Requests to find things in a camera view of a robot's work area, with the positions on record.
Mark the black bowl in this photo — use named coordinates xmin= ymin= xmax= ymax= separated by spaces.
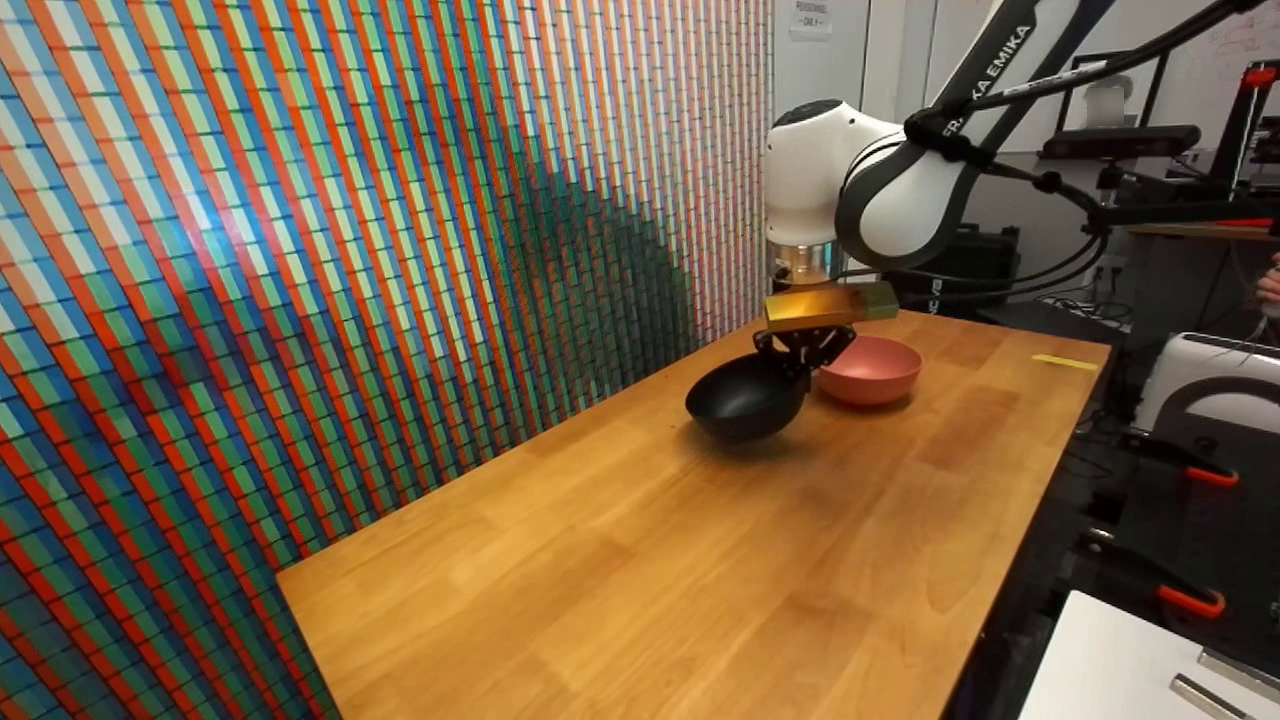
xmin=683 ymin=356 xmax=806 ymax=444

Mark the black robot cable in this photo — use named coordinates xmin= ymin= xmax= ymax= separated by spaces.
xmin=899 ymin=0 xmax=1262 ymax=310

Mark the framed portrait picture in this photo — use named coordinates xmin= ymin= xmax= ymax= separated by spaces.
xmin=1061 ymin=63 xmax=1156 ymax=133

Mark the white box corner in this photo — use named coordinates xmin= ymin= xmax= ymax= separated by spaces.
xmin=1016 ymin=594 xmax=1280 ymax=720

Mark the yellow tape strip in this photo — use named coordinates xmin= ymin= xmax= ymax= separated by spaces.
xmin=1033 ymin=354 xmax=1103 ymax=371

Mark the black shelf with equipment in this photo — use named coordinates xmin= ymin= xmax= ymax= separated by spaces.
xmin=1041 ymin=62 xmax=1280 ymax=234

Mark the white door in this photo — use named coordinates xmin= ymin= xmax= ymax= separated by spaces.
xmin=771 ymin=0 xmax=871 ymax=111

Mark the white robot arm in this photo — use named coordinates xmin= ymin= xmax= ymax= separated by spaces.
xmin=764 ymin=0 xmax=1112 ymax=271

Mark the black hard case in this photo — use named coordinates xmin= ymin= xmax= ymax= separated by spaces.
xmin=889 ymin=224 xmax=1020 ymax=318

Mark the peach bowl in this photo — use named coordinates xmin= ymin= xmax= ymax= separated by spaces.
xmin=815 ymin=337 xmax=924 ymax=408

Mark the multicoloured patterned backdrop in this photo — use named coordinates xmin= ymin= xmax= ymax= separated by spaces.
xmin=0 ymin=0 xmax=774 ymax=720

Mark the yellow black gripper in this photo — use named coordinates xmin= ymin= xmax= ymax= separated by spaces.
xmin=751 ymin=246 xmax=899 ymax=367

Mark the orange-handled clamp lower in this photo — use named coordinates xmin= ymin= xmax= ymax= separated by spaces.
xmin=1084 ymin=527 xmax=1227 ymax=619

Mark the orange-handled clamp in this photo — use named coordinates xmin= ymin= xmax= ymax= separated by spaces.
xmin=1120 ymin=434 xmax=1243 ymax=487
xmin=1084 ymin=527 xmax=1227 ymax=619

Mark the orange-handled clamp upper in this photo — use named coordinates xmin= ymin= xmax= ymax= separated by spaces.
xmin=1120 ymin=434 xmax=1243 ymax=487

